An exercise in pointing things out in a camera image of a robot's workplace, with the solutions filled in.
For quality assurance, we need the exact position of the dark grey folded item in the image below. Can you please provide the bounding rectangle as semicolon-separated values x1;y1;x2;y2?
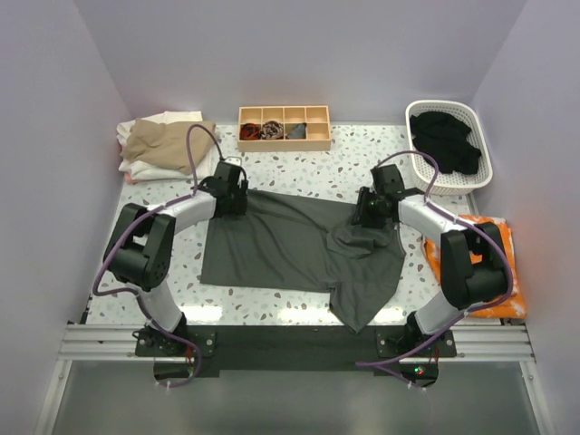
285;122;307;140

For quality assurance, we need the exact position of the brown patterned rolled item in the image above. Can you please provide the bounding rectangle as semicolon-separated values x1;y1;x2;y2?
260;120;284;140

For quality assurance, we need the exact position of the white perforated laundry basket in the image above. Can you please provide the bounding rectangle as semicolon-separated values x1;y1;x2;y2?
405;100;493;196

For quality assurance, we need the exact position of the wooden compartment tray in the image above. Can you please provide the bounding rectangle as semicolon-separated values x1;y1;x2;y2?
236;105;332;152

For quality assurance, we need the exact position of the aluminium rail frame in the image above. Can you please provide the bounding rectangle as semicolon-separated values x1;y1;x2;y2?
35;323;557;434

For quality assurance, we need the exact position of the dark grey t-shirt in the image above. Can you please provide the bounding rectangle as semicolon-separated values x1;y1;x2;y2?
200;190;406;334

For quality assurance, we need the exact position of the beige folded shirt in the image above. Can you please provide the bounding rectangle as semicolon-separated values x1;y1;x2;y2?
121;119;216;176

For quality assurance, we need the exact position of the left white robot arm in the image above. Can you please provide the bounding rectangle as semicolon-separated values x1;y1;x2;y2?
92;160;248;355

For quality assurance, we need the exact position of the orange tie-dye folded shirt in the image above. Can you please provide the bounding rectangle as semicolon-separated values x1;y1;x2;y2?
422;215;527;319

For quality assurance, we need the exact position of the black garment in basket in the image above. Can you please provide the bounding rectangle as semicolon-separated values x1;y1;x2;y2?
410;111;482;176

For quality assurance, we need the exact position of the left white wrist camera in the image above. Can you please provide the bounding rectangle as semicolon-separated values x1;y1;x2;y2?
225;157;242;166

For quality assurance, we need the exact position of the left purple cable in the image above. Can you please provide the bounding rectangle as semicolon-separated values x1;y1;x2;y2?
92;123;227;389

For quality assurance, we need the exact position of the white folded shirt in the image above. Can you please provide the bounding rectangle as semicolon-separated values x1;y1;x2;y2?
117;111;218;183

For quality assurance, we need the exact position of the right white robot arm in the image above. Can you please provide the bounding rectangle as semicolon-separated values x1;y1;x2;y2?
352;165;513;356

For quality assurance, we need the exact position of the orange black rolled item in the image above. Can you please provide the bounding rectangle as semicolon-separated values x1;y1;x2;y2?
239;122;261;140

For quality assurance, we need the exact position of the purple cable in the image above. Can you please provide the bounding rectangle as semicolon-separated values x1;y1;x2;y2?
354;150;515;387
92;123;227;389

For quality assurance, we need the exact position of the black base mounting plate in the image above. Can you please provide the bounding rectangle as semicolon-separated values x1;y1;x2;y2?
132;325;458;380

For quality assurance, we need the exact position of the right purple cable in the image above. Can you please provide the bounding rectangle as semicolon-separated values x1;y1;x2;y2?
354;150;515;387

